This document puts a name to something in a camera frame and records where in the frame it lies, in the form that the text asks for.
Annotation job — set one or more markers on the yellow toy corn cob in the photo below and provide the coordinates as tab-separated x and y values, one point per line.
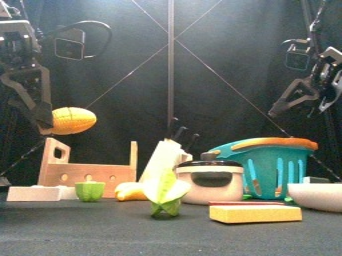
73	120

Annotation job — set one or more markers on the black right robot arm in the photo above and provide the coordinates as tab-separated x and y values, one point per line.
313	23

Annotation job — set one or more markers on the green white corn husk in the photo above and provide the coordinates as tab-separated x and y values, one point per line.
163	180

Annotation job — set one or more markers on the wooden toy crate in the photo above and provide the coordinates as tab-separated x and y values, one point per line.
88	175

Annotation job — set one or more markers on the white rectangular block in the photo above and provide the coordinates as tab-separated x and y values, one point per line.
33	193

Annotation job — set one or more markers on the small green cup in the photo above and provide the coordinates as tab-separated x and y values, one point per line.
90	191

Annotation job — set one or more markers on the white bowl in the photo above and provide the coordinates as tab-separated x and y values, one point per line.
317	196

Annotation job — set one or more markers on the yellow toy banana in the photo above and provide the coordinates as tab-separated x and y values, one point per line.
130	192

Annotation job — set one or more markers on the cream toy pot black lid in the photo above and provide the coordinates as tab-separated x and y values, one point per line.
212	186

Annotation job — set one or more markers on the thin red flat slab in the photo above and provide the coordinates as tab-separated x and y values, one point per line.
244	202

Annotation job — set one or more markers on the yellow toy sponge block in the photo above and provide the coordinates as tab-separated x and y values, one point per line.
255	214

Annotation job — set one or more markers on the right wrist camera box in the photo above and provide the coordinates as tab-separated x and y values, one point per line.
297	57

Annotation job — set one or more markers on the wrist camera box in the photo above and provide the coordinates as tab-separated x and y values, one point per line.
69	45
297	57

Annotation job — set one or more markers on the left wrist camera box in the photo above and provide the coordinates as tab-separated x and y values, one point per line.
69	45

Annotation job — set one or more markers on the vertical metal frame pole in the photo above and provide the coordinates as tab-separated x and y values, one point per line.
170	63

